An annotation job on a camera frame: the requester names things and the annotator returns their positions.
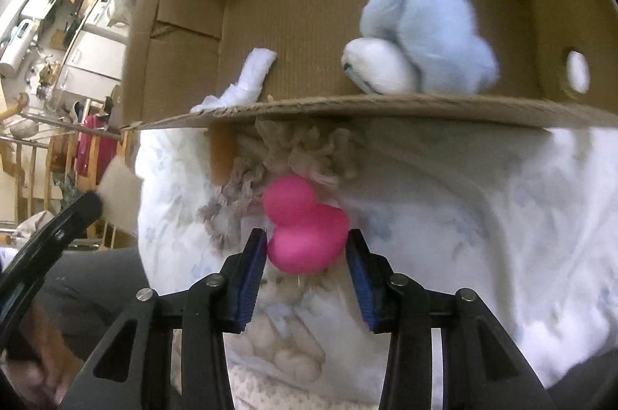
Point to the person's left hand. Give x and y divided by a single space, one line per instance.
38 361

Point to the white floral blanket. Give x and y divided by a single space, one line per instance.
458 217

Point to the white fluffy plush toy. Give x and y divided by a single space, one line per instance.
285 347

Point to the light blue plush toy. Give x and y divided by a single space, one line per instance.
425 38

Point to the wooden chair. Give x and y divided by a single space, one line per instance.
48 168

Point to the pink rubber duck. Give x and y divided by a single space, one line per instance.
305 230

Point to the white cloth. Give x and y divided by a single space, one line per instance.
244 84

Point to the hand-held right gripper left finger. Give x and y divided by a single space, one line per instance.
250 279

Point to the white refrigerator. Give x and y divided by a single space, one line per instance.
94 47

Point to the red cloth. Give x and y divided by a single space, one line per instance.
94 149

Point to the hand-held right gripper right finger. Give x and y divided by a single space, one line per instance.
362 284

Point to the cardboard box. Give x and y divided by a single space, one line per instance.
299 4

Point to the beige fluffy cloth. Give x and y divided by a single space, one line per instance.
289 159

